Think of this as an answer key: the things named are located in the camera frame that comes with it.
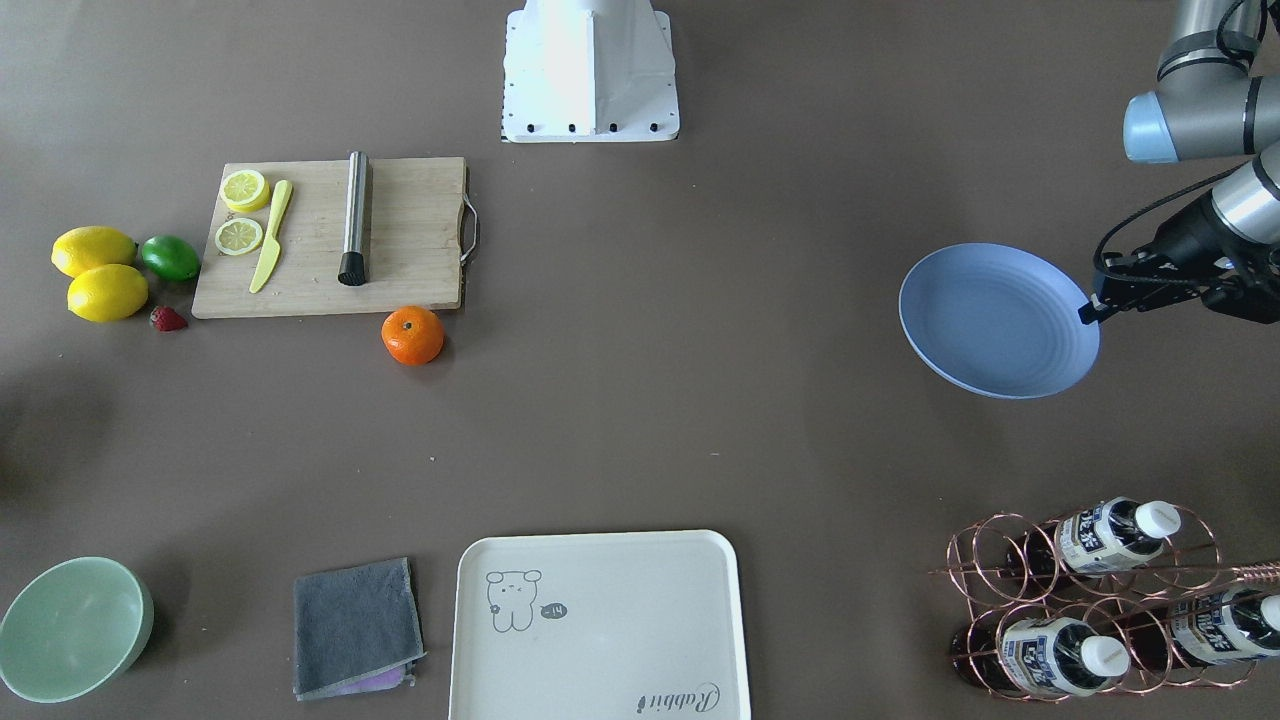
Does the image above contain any steel muddler black tip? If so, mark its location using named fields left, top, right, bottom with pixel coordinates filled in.
left=337, top=150, right=369, bottom=287

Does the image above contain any lemon half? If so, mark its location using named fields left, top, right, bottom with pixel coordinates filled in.
left=219, top=169, right=271, bottom=213
left=212, top=217, right=265, bottom=256

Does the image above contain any upper lemon half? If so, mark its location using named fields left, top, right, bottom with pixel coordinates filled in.
left=219, top=169, right=271, bottom=213

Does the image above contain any lower whole lemon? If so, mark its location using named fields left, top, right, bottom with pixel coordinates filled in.
left=67, top=264, right=148, bottom=323

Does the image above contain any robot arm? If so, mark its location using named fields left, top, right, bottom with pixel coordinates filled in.
left=1078, top=1, right=1279, bottom=325

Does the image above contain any red strawberry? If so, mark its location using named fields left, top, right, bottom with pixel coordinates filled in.
left=148, top=306, right=189, bottom=333

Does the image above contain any copper wire bottle rack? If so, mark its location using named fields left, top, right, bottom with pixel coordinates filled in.
left=943, top=497, right=1277, bottom=703

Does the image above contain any lower lemon half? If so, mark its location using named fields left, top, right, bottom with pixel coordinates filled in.
left=212, top=217, right=265, bottom=256

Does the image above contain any front tea bottle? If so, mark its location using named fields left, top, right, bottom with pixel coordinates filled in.
left=948, top=618, right=1132, bottom=700

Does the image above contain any whole lemon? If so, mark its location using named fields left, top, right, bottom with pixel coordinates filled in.
left=67, top=264, right=148, bottom=323
left=51, top=225, right=138, bottom=278

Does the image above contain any cream rabbit tray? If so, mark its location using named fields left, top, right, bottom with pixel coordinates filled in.
left=448, top=529, right=753, bottom=719

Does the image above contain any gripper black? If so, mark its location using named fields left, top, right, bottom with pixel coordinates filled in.
left=1078, top=192, right=1279, bottom=325

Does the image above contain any green lime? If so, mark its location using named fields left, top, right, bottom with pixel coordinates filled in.
left=140, top=234, right=201, bottom=282

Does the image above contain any upper whole lemon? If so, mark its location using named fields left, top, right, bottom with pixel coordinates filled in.
left=51, top=225, right=138, bottom=278

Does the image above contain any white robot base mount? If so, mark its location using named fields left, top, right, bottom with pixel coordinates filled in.
left=500, top=1, right=681, bottom=143

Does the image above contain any blue round plate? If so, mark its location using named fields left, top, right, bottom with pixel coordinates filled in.
left=897, top=243, right=1101, bottom=400

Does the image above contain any orange mandarin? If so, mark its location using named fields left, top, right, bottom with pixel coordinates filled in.
left=381, top=305, right=447, bottom=366

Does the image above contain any grey folded cloth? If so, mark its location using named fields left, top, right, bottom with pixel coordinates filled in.
left=292, top=557, right=426, bottom=702

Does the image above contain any yellow plastic knife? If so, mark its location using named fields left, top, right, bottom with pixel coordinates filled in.
left=250, top=179, right=294, bottom=293

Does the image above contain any green bowl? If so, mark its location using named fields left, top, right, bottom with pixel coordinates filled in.
left=1, top=556, right=154, bottom=705

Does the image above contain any wooden cutting board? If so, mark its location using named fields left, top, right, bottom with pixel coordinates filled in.
left=192, top=158, right=468, bottom=319

